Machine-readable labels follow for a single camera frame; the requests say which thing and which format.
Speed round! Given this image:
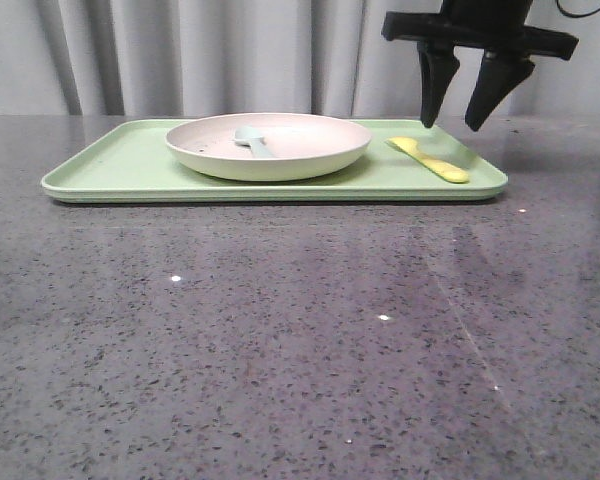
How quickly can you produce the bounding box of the grey pleated curtain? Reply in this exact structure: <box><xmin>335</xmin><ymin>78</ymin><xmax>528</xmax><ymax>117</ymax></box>
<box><xmin>0</xmin><ymin>0</ymin><xmax>600</xmax><ymax>118</ymax></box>

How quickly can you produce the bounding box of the black cable loop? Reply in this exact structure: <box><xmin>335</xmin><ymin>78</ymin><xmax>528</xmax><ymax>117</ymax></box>
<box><xmin>554</xmin><ymin>0</ymin><xmax>600</xmax><ymax>20</ymax></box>

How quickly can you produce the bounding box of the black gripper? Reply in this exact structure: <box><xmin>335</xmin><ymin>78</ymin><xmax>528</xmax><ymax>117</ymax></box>
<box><xmin>382</xmin><ymin>0</ymin><xmax>579</xmax><ymax>131</ymax></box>

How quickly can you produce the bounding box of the light green plastic tray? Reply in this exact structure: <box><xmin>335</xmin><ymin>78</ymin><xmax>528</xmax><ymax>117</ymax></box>
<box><xmin>41</xmin><ymin>119</ymin><xmax>508</xmax><ymax>203</ymax></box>

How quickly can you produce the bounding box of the light blue plastic spoon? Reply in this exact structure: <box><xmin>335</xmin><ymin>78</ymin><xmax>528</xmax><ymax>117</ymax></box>
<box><xmin>234</xmin><ymin>125</ymin><xmax>275</xmax><ymax>159</ymax></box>

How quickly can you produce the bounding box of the yellow plastic fork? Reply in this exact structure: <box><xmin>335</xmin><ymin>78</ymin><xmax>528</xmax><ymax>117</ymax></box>
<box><xmin>387</xmin><ymin>137</ymin><xmax>470</xmax><ymax>184</ymax></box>

